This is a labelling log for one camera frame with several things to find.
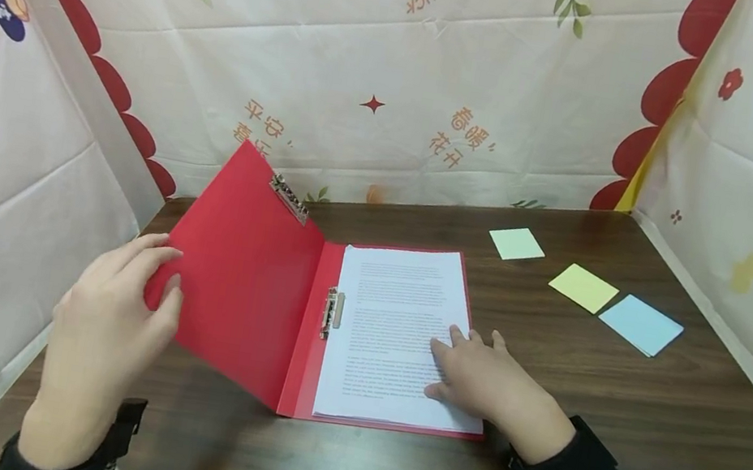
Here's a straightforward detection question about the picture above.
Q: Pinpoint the yellow sticky note pad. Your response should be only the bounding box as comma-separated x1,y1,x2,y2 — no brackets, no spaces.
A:
544,260,624,319

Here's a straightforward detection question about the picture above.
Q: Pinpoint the green sticky note pad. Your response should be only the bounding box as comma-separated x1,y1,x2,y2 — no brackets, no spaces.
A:
484,222,549,267

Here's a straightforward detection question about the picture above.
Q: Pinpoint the stack of printed paper sheets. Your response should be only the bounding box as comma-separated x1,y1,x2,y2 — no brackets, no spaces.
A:
311,233,512,443

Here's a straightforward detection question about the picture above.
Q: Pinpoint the blue sticky note pad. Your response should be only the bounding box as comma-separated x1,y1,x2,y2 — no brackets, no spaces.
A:
593,290,690,364

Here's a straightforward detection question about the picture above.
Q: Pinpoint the person's left hand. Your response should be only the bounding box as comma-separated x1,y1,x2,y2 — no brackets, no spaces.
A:
30,217,194,444

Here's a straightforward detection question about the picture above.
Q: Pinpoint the red clip folder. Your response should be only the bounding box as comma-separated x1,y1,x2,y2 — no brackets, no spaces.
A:
128,127,525,450

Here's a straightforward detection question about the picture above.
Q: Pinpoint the person's right hand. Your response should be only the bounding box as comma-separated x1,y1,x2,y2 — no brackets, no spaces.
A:
413,320,590,470

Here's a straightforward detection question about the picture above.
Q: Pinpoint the person's left forearm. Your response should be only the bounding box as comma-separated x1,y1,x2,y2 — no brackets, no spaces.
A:
15,416,121,470

